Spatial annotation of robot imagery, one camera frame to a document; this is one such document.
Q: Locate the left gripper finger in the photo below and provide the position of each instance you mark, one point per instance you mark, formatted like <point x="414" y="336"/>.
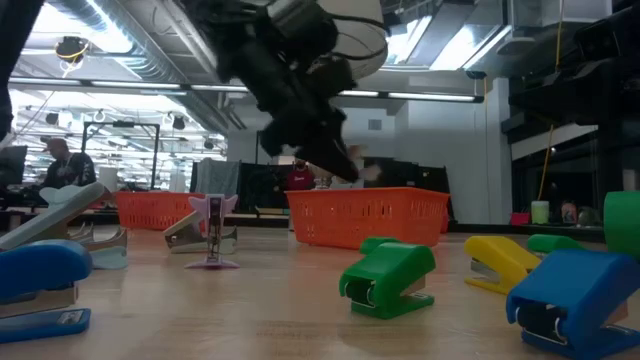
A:
<point x="335" y="160"/>

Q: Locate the orange plastic basket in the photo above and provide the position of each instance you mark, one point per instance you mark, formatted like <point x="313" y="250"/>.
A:
<point x="367" y="217"/>
<point x="150" y="210"/>

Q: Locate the green stapler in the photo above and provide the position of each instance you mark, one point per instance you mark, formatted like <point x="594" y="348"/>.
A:
<point x="375" y="244"/>
<point x="390" y="270"/>
<point x="550" y="243"/>

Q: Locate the purple staple remover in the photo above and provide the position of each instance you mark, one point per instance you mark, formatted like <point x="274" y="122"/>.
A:
<point x="215" y="215"/>

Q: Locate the green tape roll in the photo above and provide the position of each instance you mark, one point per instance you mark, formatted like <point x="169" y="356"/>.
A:
<point x="622" y="220"/>

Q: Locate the yellow stapler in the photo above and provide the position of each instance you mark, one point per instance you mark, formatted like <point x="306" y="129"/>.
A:
<point x="500" y="255"/>

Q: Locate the blue stapler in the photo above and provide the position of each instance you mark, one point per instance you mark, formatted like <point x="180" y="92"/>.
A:
<point x="580" y="285"/>
<point x="40" y="267"/>

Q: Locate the pale blue staple remover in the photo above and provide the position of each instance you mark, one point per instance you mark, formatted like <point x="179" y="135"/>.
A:
<point x="55" y="212"/>

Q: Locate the person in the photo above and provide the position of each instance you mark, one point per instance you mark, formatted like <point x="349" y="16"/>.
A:
<point x="67" y="167"/>
<point x="300" y="175"/>

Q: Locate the black partition panel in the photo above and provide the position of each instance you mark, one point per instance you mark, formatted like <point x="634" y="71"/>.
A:
<point x="400" y="175"/>
<point x="257" y="185"/>

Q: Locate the grey cloth cover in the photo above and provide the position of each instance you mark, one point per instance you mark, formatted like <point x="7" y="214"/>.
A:
<point x="215" y="175"/>

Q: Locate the pink container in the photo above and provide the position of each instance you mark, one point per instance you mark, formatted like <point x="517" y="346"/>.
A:
<point x="569" y="212"/>

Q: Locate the pale green cup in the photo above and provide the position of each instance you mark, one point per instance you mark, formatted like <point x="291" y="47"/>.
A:
<point x="540" y="212"/>

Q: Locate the red bin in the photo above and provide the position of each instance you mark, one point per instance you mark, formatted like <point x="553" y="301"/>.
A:
<point x="520" y="218"/>

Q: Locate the long ceiling light bar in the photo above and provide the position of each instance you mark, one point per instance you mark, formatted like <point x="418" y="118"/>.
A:
<point x="140" y="85"/>

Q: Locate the white cylinder container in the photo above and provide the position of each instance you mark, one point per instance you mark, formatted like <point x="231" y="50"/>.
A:
<point x="107" y="177"/>

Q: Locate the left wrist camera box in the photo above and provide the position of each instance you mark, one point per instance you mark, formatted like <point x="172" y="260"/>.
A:
<point x="295" y="17"/>

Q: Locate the black metal frame stand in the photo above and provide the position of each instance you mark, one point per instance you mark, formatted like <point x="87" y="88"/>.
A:
<point x="120" y="124"/>

